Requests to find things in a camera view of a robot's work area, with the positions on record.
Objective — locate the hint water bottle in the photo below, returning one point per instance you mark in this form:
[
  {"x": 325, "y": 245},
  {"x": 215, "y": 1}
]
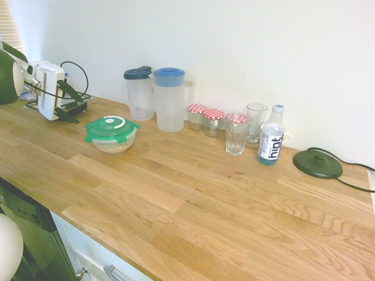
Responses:
[{"x": 271, "y": 140}]

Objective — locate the red checkered lid jar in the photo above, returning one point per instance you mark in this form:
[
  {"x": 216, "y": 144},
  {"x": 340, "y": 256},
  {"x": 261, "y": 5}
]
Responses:
[
  {"x": 195, "y": 117},
  {"x": 237, "y": 117},
  {"x": 212, "y": 123}
]

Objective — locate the white cabinet front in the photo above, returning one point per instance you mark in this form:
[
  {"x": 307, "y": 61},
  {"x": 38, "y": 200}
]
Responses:
[{"x": 88, "y": 248}]

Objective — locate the stainless steel dishwasher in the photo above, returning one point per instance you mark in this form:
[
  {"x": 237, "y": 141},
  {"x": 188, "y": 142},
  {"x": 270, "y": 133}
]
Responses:
[{"x": 44, "y": 234}]

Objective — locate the green round container lid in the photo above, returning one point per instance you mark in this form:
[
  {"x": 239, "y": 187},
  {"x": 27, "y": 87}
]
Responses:
[{"x": 102, "y": 128}]

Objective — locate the clear plastic food bowl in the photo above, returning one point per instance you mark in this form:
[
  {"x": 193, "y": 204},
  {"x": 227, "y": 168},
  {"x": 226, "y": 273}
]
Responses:
[{"x": 132, "y": 138}]

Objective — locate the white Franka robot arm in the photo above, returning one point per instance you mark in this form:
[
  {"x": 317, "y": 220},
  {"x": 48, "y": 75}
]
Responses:
[{"x": 7, "y": 76}]

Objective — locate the silver cabinet knob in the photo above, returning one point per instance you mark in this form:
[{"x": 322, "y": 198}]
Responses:
[{"x": 79, "y": 274}]

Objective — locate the window blind slats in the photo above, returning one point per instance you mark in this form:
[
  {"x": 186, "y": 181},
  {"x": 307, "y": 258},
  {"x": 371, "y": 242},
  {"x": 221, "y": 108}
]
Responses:
[{"x": 11, "y": 29}]

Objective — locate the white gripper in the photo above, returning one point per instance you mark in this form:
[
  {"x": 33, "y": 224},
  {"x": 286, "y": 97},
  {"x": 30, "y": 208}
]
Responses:
[{"x": 49, "y": 96}]

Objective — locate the dark lidded plastic pitcher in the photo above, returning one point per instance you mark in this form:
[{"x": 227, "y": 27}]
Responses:
[{"x": 140, "y": 96}]

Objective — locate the blue lidded plastic pitcher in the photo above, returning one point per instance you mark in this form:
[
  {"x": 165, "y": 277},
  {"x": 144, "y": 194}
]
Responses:
[{"x": 173, "y": 99}]

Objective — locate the cereal rings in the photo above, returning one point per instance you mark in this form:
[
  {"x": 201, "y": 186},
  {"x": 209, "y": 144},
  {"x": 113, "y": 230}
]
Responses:
[{"x": 112, "y": 147}]

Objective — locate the faceted drinking glass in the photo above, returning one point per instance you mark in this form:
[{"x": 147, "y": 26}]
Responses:
[{"x": 235, "y": 140}]

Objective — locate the white mug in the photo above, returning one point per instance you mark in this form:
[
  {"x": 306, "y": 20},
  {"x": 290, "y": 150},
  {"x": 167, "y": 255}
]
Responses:
[{"x": 284, "y": 134}]

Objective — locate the tall footed clear glass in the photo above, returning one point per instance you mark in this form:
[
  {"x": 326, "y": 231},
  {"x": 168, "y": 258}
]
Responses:
[{"x": 256, "y": 123}]

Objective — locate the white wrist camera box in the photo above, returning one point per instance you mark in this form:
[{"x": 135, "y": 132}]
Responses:
[{"x": 32, "y": 68}]

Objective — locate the dark round kettle base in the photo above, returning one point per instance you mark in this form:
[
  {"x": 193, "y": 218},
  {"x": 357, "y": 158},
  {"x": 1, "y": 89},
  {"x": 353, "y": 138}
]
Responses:
[{"x": 310, "y": 167}]

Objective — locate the black kettle base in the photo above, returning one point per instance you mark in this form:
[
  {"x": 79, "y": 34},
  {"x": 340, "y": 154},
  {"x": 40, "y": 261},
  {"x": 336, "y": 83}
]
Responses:
[{"x": 351, "y": 163}]

